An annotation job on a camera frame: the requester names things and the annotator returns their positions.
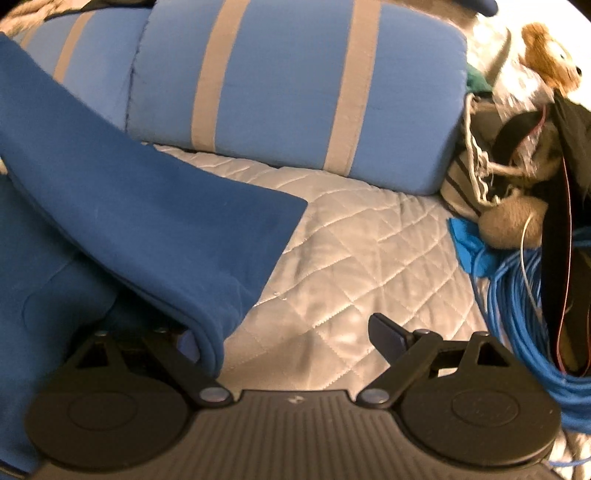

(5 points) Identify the blue grey-striped cushion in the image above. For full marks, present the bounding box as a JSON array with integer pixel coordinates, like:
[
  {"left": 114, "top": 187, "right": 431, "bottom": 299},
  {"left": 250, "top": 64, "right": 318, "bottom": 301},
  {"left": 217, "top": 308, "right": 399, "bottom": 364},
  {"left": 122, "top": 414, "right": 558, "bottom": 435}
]
[{"left": 11, "top": 0, "right": 469, "bottom": 197}]

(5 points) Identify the striped canvas bag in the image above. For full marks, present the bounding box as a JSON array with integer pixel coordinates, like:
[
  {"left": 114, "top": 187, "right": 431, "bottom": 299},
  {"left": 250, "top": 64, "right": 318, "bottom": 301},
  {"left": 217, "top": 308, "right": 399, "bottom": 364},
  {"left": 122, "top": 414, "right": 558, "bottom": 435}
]
[{"left": 438, "top": 92, "right": 518, "bottom": 217}]

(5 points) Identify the teal cloth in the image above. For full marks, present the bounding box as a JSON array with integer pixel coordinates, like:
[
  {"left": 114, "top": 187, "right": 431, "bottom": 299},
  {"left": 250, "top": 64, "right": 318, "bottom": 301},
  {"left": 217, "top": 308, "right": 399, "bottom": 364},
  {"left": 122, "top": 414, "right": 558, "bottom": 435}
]
[{"left": 465, "top": 65, "right": 492, "bottom": 95}]

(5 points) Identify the bright blue cloth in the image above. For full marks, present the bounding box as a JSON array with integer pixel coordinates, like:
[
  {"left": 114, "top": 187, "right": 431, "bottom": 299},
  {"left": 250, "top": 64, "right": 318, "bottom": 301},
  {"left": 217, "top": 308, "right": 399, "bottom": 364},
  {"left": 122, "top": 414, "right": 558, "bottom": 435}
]
[{"left": 447, "top": 218, "right": 502, "bottom": 278}]

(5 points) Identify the thin white wire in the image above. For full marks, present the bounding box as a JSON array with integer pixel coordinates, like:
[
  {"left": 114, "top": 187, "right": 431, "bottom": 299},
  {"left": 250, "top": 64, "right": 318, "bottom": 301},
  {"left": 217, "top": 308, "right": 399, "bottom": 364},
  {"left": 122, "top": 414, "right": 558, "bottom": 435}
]
[{"left": 519, "top": 212, "right": 541, "bottom": 310}]

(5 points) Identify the blue sweatshirt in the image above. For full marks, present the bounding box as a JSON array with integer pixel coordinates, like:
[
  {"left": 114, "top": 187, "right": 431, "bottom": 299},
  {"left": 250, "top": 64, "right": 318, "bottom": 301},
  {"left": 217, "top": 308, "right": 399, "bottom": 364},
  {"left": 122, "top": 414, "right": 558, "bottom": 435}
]
[{"left": 0, "top": 32, "right": 309, "bottom": 476}]

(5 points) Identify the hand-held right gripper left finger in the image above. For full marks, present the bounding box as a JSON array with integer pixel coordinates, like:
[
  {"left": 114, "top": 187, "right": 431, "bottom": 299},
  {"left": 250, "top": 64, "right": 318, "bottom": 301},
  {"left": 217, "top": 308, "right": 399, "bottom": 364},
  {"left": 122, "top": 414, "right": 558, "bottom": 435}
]
[{"left": 60, "top": 327, "right": 234, "bottom": 409}]

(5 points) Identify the black red-edged strap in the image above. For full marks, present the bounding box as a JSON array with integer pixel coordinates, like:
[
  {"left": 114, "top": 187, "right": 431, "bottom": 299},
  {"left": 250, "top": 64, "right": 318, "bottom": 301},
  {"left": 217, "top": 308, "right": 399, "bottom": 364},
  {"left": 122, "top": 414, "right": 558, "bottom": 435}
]
[{"left": 540, "top": 92, "right": 591, "bottom": 374}]

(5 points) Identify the blue coiled cable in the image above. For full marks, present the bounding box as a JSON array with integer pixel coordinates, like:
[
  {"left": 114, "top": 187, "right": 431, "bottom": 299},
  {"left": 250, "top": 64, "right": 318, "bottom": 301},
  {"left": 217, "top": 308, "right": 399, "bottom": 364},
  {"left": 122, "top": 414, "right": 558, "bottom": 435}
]
[{"left": 471, "top": 231, "right": 591, "bottom": 435}]

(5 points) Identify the white quilted mattress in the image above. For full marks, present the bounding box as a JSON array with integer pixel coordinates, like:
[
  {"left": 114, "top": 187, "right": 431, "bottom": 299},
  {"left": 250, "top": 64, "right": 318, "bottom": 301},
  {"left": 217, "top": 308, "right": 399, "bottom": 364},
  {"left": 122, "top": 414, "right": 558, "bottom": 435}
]
[{"left": 141, "top": 143, "right": 591, "bottom": 469}]

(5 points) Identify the clear plastic bag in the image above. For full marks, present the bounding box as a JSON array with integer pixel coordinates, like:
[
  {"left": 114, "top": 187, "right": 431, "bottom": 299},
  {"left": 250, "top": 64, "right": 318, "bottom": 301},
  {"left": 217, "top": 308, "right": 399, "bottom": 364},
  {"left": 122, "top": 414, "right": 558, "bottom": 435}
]
[{"left": 471, "top": 18, "right": 555, "bottom": 121}]

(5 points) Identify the brown teddy bear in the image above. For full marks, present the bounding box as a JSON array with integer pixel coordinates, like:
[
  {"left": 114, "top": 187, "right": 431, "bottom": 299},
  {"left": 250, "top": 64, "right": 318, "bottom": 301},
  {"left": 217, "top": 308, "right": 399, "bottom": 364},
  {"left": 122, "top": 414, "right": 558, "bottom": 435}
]
[{"left": 519, "top": 23, "right": 583, "bottom": 93}]

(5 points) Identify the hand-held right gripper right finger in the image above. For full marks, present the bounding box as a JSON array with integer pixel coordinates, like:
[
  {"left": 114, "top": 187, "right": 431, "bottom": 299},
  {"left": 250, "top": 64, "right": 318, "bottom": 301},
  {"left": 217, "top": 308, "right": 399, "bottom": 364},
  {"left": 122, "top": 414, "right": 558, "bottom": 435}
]
[{"left": 358, "top": 313, "right": 522, "bottom": 409}]

